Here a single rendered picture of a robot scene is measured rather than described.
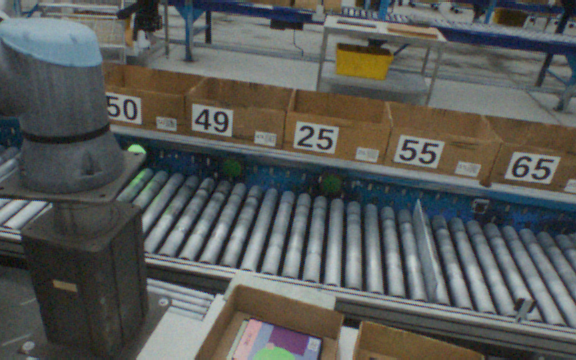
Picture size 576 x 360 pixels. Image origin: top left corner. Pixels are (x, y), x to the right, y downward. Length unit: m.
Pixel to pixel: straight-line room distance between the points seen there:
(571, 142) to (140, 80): 1.87
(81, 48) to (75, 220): 0.33
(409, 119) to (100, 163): 1.42
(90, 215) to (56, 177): 0.12
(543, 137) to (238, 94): 1.30
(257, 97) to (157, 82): 0.46
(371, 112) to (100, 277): 1.36
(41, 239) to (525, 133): 1.82
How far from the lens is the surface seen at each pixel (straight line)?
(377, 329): 1.13
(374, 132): 1.68
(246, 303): 1.18
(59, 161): 0.85
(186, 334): 1.17
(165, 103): 1.79
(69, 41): 0.81
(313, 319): 1.15
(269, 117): 1.69
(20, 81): 0.84
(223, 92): 2.01
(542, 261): 1.76
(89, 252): 0.92
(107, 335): 1.07
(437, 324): 1.39
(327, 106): 1.95
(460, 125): 2.03
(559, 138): 2.18
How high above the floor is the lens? 1.64
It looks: 30 degrees down
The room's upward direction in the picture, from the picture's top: 6 degrees clockwise
